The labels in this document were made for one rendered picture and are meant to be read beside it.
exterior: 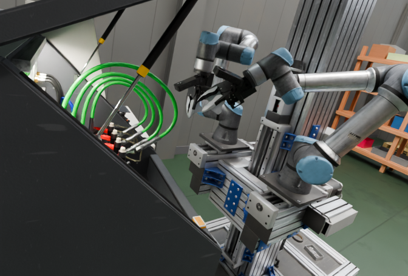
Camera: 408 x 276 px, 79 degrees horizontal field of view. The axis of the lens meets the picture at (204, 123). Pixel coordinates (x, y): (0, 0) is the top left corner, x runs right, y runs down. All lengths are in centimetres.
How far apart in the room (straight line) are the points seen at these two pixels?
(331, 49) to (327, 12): 18
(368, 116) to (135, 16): 242
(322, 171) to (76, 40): 106
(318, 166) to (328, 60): 54
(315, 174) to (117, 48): 236
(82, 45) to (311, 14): 105
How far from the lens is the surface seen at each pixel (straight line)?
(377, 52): 631
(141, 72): 51
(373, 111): 101
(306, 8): 143
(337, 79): 109
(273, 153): 134
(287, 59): 93
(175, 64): 302
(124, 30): 288
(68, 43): 117
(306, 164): 97
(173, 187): 110
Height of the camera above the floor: 153
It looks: 17 degrees down
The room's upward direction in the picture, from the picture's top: 13 degrees clockwise
